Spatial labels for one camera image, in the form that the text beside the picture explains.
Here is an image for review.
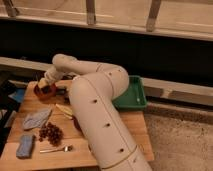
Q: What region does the red bowl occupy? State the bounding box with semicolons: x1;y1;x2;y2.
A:
34;84;57;100

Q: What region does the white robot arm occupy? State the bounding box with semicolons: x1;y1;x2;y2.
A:
45;54;152;171

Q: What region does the green plastic tray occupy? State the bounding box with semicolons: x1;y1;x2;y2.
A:
113;75;147;110

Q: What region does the yellow banana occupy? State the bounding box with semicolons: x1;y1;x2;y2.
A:
56;104;73;119

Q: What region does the dark small object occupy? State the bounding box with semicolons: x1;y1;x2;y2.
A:
57;86;68;96

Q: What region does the bunch of red grapes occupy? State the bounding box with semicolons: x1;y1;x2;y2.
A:
39;122;63;146

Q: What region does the grey folded cloth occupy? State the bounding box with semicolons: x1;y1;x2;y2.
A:
22;108;52;130

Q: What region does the blue object at table edge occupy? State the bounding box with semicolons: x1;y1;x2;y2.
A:
10;88;25;103

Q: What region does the blue sponge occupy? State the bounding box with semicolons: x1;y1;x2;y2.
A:
16;134;35;159

